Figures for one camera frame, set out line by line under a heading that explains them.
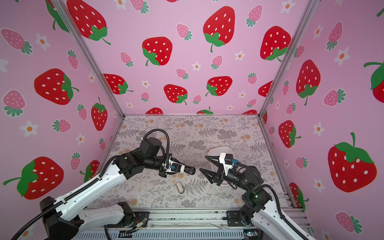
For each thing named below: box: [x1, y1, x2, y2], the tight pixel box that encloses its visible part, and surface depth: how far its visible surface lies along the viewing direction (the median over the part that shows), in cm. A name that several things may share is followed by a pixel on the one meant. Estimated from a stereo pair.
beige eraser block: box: [175, 181, 184, 194], surface depth 84 cm
